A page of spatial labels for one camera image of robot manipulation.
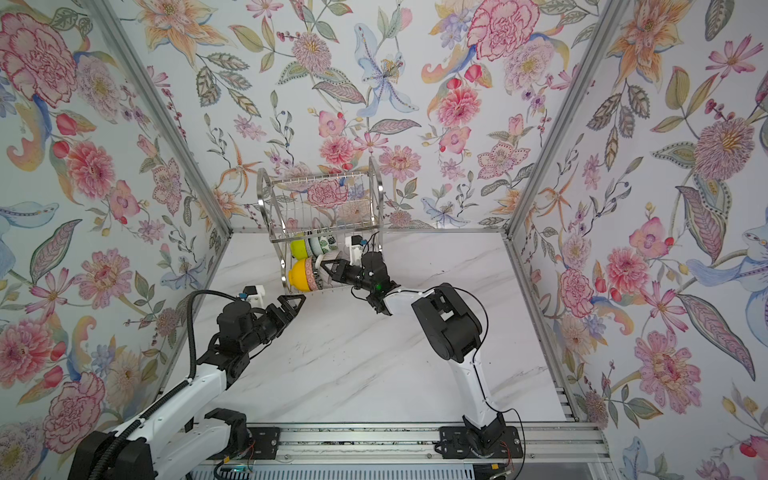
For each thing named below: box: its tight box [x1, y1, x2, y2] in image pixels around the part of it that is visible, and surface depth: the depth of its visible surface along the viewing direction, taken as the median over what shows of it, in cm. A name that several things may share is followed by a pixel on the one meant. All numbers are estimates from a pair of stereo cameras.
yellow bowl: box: [288, 259, 311, 292], surface depth 94 cm
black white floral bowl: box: [306, 257, 318, 291], surface depth 92 cm
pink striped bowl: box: [317, 266, 333, 288], surface depth 92 cm
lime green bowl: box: [290, 239, 308, 260], surface depth 100 cm
